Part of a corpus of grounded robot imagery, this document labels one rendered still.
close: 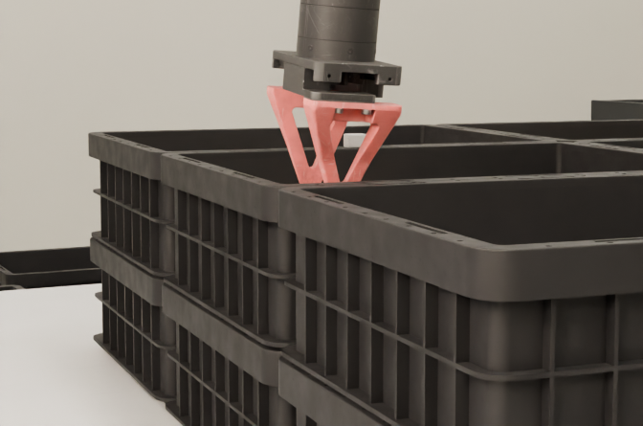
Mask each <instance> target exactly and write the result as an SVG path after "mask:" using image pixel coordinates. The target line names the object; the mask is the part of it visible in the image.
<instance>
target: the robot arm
mask: <svg viewBox="0 0 643 426"><path fill-rule="evenodd" d="M380 1H381V0H300V4H299V27H298V39H297V51H296V52H295V51H280V50H273V61H272V68H276V69H284V73H283V85H282V86H273V85H268V86H267V96H268V98H269V101H270V104H271V105H272V108H273V110H274V113H275V115H276V118H277V122H278V125H279V127H280V130H281V133H282V135H283V138H284V140H285V143H286V145H287V148H288V151H289V153H290V156H291V159H292V162H293V165H294V168H295V171H296V174H297V177H298V179H299V183H300V184H307V183H321V182H322V180H323V182H324V183H332V182H340V179H339V175H338V171H337V167H336V162H335V157H334V153H335V151H336V149H337V146H338V144H339V142H340V139H341V138H342V136H343V133H344V130H345V128H346V125H347V123H348V122H362V123H370V128H369V130H368V132H367V134H366V136H365V138H364V140H363V142H362V144H361V146H360V148H359V150H358V152H357V154H356V156H355V158H354V161H353V163H352V165H351V167H350V169H349V171H348V173H347V175H346V177H345V178H344V180H343V182H357V181H361V180H362V178H363V176H364V174H365V172H366V170H367V168H368V166H369V164H370V162H371V161H372V159H373V158H374V156H375V155H376V153H377V151H378V150H379V148H380V147H381V145H382V144H383V142H384V141H385V139H386V138H387V136H388V134H389V132H390V131H391V130H392V128H393V127H394V126H395V124H396V122H397V121H398V119H399V118H400V116H401V114H402V105H399V104H396V103H391V102H375V98H382V97H383V92H384V85H393V86H400V84H401V74H402V66H398V65H393V64H389V63H385V62H382V61H377V60H375V55H376V44H377V33H378V23H379V11H380ZM295 107H299V108H304V111H305V115H306V119H307V122H308V125H309V129H310V133H311V137H312V140H313V144H314V148H315V151H316V155H317V156H316V159H315V162H314V164H313V166H312V167H309V166H308V163H307V160H306V157H305V153H304V150H303V147H302V144H301V140H300V137H299V132H298V129H297V126H296V122H295V119H294V116H293V112H292V111H293V109H294V108H295Z"/></svg>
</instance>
